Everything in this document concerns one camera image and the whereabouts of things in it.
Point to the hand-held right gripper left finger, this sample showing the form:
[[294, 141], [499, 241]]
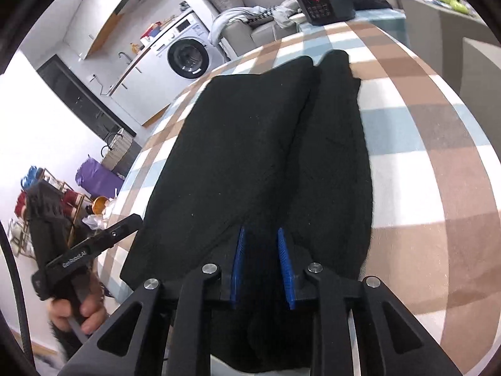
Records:
[[238, 266]]

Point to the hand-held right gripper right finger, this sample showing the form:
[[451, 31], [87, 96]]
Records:
[[285, 266]]

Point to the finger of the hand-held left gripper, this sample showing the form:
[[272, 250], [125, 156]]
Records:
[[121, 229]]

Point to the black knit sweater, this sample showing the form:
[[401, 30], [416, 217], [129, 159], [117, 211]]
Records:
[[235, 145]]

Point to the person's left forearm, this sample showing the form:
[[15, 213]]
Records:
[[66, 340]]

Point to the person's left hand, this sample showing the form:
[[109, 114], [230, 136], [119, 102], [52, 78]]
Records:
[[94, 313]]

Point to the metal shoe rack with shoes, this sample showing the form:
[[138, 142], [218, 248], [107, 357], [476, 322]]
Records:
[[70, 199]]

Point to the orange bowl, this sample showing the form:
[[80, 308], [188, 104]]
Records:
[[100, 205]]

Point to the purple bag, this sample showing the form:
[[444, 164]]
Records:
[[98, 178]]

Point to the woven basket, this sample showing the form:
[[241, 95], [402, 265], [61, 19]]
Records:
[[117, 150]]

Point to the black glass door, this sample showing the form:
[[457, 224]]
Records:
[[78, 94]]

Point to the white kitchen base cabinet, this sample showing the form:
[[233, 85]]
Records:
[[141, 86]]

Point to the brown blue checkered blanket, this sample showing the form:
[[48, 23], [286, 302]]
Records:
[[411, 164]]

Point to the black kitchen faucet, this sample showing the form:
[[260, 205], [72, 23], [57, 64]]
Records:
[[124, 58]]

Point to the white washing machine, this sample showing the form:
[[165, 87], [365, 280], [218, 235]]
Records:
[[188, 55]]

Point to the red box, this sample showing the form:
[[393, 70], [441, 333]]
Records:
[[150, 31]]

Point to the grey sofa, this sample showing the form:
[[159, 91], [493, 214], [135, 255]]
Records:
[[250, 31]]

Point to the light grey cloth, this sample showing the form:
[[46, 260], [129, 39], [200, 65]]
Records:
[[231, 19]]

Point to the teal checkered tablecloth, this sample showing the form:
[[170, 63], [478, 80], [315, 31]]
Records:
[[375, 19]]

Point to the black electric pressure cooker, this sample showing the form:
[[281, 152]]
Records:
[[325, 2]]

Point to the grey box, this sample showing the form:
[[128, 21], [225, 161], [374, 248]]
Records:
[[434, 27], [483, 70]]

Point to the white wall cabinets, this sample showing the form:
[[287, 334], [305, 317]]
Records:
[[98, 11]]

